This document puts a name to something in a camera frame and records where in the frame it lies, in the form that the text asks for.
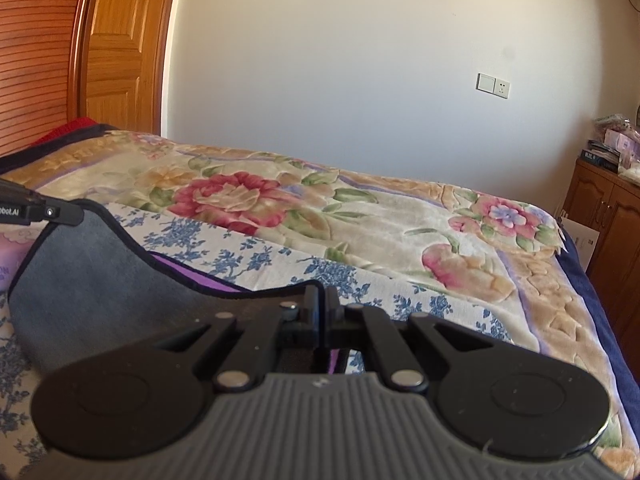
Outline wooden louvred wardrobe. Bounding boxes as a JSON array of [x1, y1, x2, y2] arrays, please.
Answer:
[[0, 0, 96, 157]]

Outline black box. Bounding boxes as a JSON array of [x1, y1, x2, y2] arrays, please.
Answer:
[[580, 141, 622, 171]]

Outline wooden cabinet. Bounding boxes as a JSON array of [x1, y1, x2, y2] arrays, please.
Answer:
[[561, 158, 640, 361]]

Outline white cardboard box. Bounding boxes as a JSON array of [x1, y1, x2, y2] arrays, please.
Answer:
[[558, 216, 601, 272]]

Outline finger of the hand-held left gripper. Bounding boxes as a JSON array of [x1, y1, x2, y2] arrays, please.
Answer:
[[44, 199, 85, 227]]

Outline pink packages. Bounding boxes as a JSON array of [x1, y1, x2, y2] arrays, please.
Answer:
[[593, 114, 640, 168]]

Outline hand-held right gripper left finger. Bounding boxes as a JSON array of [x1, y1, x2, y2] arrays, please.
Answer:
[[154, 281, 327, 394]]

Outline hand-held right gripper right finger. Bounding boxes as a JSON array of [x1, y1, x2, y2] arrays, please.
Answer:
[[326, 286, 502, 394]]

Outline grey towel with black edge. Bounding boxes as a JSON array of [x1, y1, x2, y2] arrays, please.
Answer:
[[8, 204, 352, 377]]

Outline white sheet with blue flowers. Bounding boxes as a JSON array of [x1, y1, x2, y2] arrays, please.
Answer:
[[0, 202, 513, 480]]

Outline wooden panel door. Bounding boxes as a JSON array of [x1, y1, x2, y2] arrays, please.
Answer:
[[70, 0, 182, 137]]

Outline red cloth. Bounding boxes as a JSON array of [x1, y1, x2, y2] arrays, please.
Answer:
[[31, 116, 103, 147]]

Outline floral plush blanket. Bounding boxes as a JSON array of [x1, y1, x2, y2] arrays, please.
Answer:
[[0, 129, 632, 478]]

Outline navy blue bed sheet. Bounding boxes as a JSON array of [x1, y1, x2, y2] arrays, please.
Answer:
[[556, 222, 640, 417]]

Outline purple printed cloth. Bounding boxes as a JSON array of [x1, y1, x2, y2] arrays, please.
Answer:
[[0, 222, 50, 292]]

